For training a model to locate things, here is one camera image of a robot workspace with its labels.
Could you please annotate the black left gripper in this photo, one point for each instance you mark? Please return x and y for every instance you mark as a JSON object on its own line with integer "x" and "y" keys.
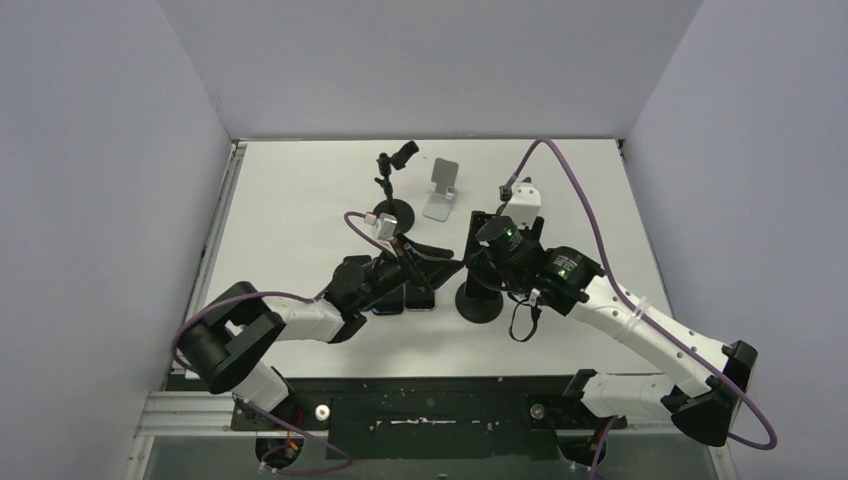
{"x": 426, "y": 272}

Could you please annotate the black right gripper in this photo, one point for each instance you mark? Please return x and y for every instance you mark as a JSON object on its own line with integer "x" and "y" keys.
{"x": 482, "y": 225}

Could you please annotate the clear-case phone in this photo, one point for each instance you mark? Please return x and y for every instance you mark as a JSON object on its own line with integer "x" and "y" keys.
{"x": 418, "y": 299}

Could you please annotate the black smartphone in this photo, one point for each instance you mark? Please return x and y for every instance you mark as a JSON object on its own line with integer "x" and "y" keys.
{"x": 391, "y": 304}

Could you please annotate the black pole phone stand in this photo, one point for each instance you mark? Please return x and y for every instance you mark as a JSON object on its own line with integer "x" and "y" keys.
{"x": 476, "y": 304}
{"x": 401, "y": 210}

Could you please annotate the red-edged black phone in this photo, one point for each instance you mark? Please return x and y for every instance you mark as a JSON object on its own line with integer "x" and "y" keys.
{"x": 480, "y": 274}

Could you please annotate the white folding phone stand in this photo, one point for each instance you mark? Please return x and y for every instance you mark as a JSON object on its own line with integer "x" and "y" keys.
{"x": 441, "y": 197}

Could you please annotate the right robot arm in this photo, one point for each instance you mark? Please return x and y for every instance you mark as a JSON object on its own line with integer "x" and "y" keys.
{"x": 698, "y": 379}

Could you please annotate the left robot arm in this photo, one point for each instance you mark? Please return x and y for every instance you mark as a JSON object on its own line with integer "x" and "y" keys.
{"x": 224, "y": 343}

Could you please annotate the black mounting base plate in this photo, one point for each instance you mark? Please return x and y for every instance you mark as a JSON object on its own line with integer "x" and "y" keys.
{"x": 535, "y": 417}

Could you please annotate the aluminium frame rail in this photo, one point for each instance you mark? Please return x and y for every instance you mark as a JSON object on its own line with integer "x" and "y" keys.
{"x": 142, "y": 443}

